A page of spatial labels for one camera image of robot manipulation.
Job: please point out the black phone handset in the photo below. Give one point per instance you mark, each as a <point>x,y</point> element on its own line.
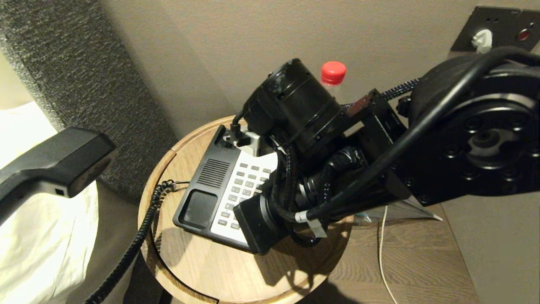
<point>63,156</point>

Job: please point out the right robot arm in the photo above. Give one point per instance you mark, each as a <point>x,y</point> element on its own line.
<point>485,139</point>

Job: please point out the black and white desk phone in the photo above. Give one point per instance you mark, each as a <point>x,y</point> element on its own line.
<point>211,171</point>

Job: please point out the clear bottle with red cap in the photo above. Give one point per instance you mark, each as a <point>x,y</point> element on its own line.
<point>333,72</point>

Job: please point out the round wooden side table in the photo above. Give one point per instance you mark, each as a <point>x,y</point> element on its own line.
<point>202,270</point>

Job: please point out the clear plastic wrapper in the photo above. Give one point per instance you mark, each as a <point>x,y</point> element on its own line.
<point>405,211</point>

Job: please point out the grey fabric headboard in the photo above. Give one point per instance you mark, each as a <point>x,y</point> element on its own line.
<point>63,63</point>

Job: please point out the white plug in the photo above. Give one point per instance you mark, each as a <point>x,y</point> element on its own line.
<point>482,40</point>

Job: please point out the red round button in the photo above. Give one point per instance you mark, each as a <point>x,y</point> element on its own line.
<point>525,34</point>

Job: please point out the dark wall socket panel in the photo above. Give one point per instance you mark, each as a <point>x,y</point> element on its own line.
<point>506,23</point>

